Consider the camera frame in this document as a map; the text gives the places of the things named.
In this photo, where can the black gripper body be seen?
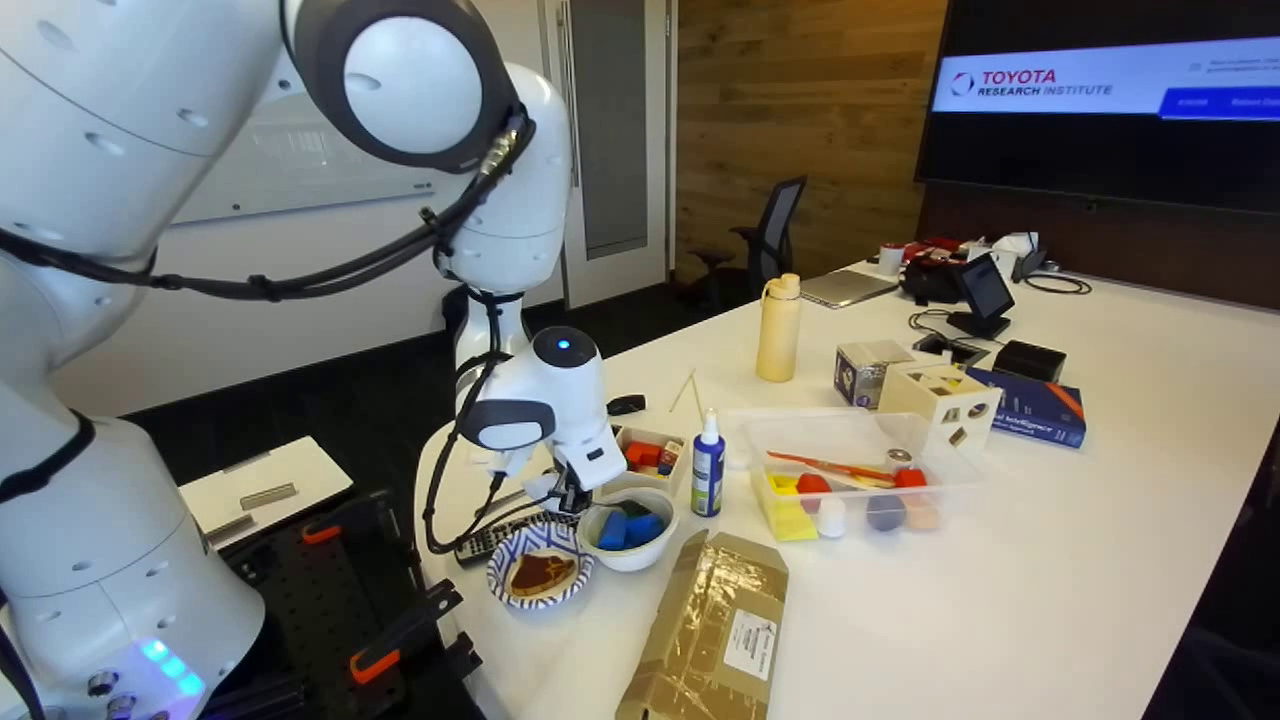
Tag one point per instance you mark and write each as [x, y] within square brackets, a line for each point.
[565, 483]

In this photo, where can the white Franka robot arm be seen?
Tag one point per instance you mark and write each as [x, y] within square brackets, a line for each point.
[135, 200]

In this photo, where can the small tray of coloured blocks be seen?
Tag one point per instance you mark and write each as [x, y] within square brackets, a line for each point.
[655, 458]

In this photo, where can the white bowl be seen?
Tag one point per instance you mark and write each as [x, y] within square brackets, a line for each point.
[638, 543]

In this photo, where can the blue patterned bowl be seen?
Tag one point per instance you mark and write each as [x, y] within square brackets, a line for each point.
[542, 569]

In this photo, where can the blue toy block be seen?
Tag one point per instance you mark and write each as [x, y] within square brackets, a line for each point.
[630, 528]

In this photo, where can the black remote control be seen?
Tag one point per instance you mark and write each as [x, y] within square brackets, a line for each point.
[482, 546]

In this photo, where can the white bottle with blue label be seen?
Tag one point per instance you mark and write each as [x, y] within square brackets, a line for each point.
[711, 470]

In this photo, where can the thin wooden skewer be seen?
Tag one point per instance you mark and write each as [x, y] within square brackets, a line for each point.
[687, 393]

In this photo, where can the gold foil bag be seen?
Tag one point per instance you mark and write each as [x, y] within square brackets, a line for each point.
[704, 625]

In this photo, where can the yellow toy block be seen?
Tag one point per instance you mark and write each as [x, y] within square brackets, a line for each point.
[785, 511]

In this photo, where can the black stand with orange clips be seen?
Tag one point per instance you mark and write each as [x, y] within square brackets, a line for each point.
[363, 612]

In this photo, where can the red toy ball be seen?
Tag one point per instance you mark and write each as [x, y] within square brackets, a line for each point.
[910, 478]
[814, 487]

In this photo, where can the cream squeeze bottle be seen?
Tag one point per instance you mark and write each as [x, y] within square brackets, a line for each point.
[779, 333]

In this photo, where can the orange toy stick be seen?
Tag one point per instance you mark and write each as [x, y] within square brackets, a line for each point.
[831, 467]

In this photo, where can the small white bottle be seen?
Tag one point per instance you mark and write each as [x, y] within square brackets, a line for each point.
[832, 516]

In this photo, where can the clear plastic bin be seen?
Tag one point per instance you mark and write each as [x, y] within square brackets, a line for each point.
[852, 467]

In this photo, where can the white flat board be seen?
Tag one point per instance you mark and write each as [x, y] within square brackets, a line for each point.
[264, 490]

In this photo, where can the black office chair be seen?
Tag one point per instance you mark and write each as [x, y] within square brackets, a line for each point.
[770, 240]

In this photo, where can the grey cube box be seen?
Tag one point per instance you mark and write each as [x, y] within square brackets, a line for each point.
[865, 374]

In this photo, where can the white door with glass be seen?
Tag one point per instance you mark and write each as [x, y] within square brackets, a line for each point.
[614, 144]

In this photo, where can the grey laptop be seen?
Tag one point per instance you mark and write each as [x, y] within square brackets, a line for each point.
[844, 285]

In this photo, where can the white cup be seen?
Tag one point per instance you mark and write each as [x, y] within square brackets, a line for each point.
[888, 262]

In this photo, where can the black bag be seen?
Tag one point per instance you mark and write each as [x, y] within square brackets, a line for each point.
[935, 278]

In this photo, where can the black tablet on stand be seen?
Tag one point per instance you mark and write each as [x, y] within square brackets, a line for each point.
[987, 299]

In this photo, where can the blue cardboard box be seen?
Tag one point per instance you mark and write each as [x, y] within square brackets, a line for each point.
[1034, 407]

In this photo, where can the small black box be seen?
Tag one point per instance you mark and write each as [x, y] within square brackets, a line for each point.
[1028, 363]

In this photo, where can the white device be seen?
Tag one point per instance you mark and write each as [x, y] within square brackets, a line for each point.
[1019, 252]

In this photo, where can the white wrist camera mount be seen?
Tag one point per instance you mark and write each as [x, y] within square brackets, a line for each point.
[596, 463]

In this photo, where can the wall whiteboard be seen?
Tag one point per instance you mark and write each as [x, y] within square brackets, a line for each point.
[307, 162]

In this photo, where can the wall television screen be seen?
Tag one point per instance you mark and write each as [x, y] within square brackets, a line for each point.
[1107, 82]

